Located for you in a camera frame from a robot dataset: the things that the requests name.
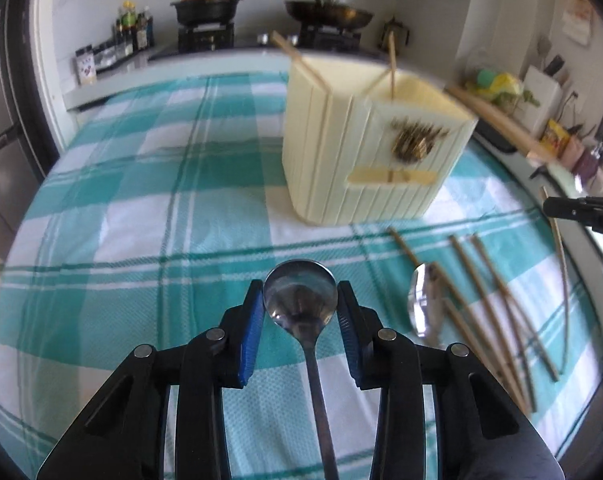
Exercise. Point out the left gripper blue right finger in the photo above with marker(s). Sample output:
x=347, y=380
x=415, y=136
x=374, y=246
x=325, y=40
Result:
x=354, y=333

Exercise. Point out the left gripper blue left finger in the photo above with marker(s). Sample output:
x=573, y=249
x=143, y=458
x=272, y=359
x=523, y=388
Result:
x=251, y=321

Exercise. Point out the small steel spoon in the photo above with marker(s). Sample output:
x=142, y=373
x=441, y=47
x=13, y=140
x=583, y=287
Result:
x=301, y=297

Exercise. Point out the purple soap bottle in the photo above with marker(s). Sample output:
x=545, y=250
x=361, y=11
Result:
x=587, y=165

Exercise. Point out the large steel spoon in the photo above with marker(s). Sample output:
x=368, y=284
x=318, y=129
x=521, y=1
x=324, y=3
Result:
x=425, y=305

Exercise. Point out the yellow printed cup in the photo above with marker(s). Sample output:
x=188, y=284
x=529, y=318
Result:
x=555, y=138

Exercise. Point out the wooden cutting board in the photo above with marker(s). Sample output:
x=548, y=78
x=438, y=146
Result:
x=503, y=124

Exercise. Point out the white knife block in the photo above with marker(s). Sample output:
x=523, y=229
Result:
x=543, y=94

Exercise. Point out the teal checkered tablecloth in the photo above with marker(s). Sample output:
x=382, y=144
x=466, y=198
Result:
x=173, y=199

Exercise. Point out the plastic bag with sponges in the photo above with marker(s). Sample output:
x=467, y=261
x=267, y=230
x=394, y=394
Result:
x=486, y=80

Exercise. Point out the cream utensil holder box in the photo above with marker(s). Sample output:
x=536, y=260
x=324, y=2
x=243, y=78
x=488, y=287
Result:
x=352, y=155

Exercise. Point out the hanging towel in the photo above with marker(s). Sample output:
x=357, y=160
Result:
x=577, y=21

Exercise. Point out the grey refrigerator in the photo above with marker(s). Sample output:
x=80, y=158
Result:
x=27, y=151

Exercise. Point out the black gas stove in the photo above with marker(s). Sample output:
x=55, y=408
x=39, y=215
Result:
x=322, y=39

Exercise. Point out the black spice rack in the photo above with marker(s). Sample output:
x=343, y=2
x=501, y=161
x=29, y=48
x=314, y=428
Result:
x=109, y=53

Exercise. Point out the spice jar white label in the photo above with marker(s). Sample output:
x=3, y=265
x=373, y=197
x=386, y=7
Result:
x=85, y=65

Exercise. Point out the black wok glass lid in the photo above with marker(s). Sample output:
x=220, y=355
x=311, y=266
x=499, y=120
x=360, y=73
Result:
x=328, y=13

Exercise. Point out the sauce bottles group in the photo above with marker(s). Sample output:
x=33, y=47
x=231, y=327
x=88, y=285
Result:
x=133, y=29

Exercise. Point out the black pot orange lid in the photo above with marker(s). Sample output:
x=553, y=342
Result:
x=193, y=13

